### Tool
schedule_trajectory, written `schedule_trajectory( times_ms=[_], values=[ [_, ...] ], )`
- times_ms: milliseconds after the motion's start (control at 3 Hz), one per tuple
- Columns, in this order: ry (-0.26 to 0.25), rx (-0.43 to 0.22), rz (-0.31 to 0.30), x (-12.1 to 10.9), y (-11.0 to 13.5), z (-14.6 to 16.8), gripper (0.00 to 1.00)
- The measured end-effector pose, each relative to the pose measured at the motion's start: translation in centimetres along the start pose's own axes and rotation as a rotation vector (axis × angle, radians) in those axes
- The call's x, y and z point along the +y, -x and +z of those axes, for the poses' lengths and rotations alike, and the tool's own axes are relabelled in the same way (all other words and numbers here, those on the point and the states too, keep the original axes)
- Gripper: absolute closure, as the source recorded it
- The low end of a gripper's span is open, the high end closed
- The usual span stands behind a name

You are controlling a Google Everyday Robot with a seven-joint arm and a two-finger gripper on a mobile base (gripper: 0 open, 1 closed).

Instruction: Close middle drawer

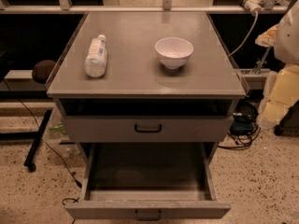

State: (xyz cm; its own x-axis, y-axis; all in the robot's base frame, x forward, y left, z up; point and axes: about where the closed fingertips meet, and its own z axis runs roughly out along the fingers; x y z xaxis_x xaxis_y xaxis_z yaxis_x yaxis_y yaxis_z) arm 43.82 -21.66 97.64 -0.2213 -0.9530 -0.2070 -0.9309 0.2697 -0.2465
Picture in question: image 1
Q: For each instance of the grey drawer cabinet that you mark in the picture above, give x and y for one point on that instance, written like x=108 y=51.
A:
x=135 y=82

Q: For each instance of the yellow foam padded gripper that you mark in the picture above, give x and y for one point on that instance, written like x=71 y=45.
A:
x=288 y=39

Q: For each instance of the white plastic bottle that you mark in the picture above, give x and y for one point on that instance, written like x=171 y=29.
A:
x=96 y=60

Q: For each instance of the white ceramic bowl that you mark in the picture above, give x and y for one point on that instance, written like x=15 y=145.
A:
x=173 y=52

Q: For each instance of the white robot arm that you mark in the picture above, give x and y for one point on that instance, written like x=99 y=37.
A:
x=281 y=89

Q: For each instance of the clear plastic bag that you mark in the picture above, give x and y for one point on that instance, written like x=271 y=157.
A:
x=56 y=136

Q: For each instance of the metal shelf rail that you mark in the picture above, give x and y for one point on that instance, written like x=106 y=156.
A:
x=124 y=3

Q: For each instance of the metal diagonal strut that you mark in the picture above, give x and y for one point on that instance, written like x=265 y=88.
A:
x=260 y=63

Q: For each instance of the white power strip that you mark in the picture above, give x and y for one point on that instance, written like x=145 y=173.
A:
x=251 y=5

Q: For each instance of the black rod on floor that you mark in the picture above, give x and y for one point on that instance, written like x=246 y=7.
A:
x=29 y=161

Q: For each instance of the brown ball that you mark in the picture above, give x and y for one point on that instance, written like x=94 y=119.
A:
x=42 y=70

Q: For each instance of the grey drawer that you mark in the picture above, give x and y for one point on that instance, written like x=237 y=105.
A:
x=147 y=182
x=147 y=129

